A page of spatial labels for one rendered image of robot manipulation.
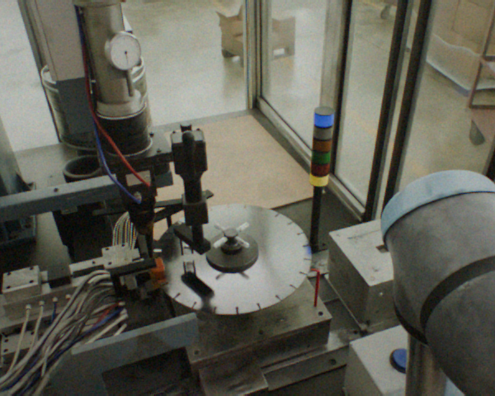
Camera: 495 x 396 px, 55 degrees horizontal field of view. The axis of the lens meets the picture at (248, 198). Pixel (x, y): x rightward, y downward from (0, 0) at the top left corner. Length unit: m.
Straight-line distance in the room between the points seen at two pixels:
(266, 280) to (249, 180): 0.67
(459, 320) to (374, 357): 0.55
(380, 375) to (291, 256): 0.28
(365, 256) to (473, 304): 0.73
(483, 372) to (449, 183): 0.16
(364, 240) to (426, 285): 0.73
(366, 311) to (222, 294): 0.34
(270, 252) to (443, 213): 0.61
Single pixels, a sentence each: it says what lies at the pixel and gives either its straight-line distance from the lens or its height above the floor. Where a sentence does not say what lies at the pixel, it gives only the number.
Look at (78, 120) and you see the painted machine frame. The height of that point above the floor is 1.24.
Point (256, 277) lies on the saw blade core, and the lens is 0.94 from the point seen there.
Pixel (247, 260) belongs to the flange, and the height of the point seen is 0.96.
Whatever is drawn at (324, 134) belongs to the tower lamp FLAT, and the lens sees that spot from 1.08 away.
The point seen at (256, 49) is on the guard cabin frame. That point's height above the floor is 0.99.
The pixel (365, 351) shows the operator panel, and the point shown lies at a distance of 0.91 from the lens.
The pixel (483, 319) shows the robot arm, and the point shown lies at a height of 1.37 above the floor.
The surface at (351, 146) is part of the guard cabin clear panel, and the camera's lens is 1.39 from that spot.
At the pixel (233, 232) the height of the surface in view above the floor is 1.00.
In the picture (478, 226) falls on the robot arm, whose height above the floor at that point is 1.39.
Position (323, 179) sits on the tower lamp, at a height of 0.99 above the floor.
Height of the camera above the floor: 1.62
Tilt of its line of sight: 36 degrees down
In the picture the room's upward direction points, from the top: 2 degrees counter-clockwise
